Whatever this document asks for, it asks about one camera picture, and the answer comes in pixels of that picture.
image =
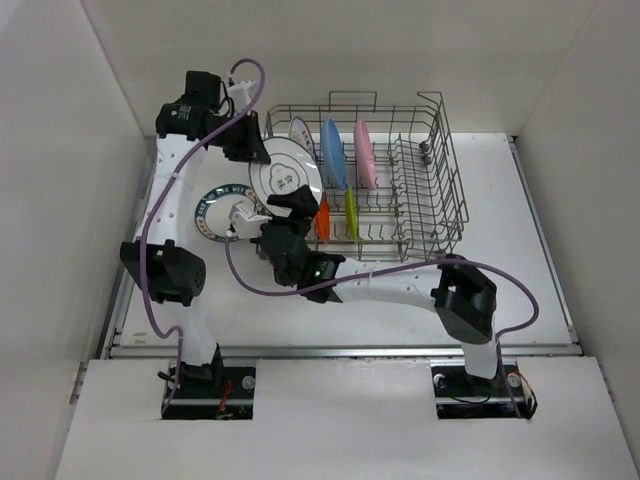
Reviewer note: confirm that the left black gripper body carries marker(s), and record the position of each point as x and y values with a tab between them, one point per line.
218	117

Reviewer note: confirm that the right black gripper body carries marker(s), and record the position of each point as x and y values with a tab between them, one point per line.
299	226

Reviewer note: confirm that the white plate teal quatrefoil design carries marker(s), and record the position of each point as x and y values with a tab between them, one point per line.
291	166

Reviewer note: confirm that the white plate brown floral pattern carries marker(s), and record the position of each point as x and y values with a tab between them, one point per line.
301	134

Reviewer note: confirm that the white plate green lettered rim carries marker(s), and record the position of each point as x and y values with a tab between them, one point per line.
211	215

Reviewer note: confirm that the pink plate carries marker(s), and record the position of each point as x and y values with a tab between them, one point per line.
364	155

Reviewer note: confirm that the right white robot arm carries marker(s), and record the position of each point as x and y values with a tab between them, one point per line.
463	298

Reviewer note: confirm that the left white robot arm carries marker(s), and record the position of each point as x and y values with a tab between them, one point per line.
170	277

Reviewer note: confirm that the small orange plate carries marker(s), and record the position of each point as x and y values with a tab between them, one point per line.
322	221

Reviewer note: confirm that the small green plate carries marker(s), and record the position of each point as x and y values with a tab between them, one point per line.
351	214

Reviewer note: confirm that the blue plate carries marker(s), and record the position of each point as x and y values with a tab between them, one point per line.
334	160

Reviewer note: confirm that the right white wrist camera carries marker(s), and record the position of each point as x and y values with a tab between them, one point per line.
245	223

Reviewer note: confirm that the grey wire dish rack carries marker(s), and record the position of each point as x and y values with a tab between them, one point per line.
418	210

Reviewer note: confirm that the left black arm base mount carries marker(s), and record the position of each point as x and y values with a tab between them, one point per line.
232	400

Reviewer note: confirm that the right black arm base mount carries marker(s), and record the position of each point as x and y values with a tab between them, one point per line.
460	396

